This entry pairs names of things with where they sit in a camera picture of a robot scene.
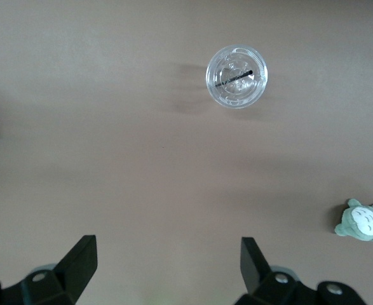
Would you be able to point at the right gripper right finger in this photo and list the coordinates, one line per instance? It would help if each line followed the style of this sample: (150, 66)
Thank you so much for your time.
(278, 290)

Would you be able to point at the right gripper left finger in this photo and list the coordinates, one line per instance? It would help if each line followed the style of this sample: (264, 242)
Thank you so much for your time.
(52, 286)

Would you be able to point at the grey green plush toy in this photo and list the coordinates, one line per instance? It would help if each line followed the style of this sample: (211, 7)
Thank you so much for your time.
(361, 220)

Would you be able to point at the brown table cover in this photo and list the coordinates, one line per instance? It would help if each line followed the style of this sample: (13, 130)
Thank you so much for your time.
(110, 159)

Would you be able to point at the clear plastic cup with lid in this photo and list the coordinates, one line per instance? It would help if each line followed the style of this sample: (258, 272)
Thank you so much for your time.
(237, 95)

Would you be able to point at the black straw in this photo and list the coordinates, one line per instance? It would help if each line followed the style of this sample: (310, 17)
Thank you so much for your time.
(234, 78)

